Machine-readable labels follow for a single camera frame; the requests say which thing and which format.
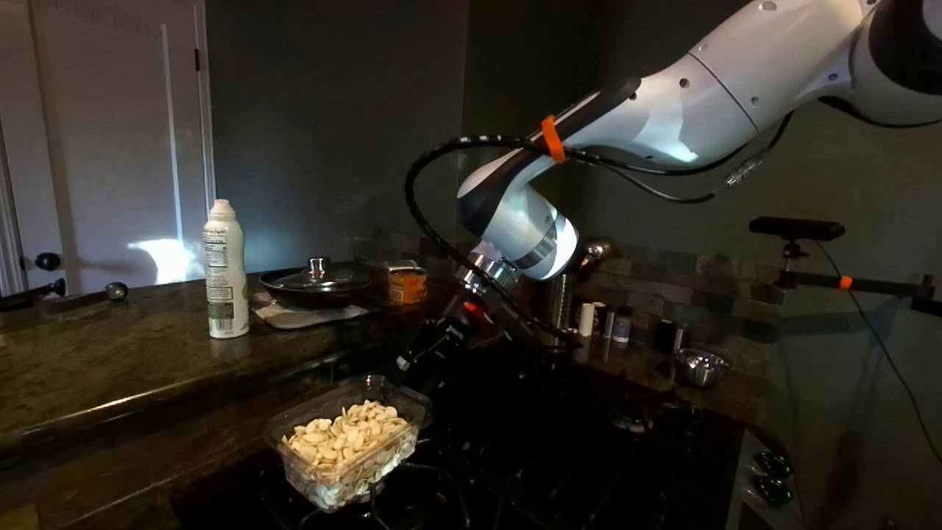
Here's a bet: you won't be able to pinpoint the small white shaker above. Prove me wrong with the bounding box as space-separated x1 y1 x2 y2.
576 301 596 340

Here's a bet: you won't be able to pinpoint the white door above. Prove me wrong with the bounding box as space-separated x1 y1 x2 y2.
0 0 213 296

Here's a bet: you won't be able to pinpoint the clear lunch box white contents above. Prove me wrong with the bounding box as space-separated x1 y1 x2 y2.
263 374 428 513

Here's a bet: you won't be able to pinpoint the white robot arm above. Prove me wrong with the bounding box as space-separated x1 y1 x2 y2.
396 0 942 387

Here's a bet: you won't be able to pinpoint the black gas stove top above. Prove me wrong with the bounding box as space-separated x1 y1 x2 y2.
171 347 742 530

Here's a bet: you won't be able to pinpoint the silver pan lid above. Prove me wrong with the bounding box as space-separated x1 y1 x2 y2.
261 257 365 303

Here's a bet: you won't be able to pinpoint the stove control knob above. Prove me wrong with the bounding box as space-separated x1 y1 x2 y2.
751 449 793 509

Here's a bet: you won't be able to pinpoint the orange labelled container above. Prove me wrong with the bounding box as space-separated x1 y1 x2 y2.
386 259 425 306

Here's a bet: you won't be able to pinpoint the black camera on mount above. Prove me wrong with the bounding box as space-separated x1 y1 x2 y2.
748 219 843 243

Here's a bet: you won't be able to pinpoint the dark shaker jar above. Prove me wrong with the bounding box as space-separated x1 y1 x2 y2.
654 318 684 353

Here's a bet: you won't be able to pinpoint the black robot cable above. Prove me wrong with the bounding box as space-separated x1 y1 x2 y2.
403 111 798 268

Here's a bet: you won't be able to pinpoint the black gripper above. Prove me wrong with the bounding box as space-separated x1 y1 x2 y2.
394 268 509 399

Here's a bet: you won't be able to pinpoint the white plastic bottle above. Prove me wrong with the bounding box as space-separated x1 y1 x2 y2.
203 197 250 340

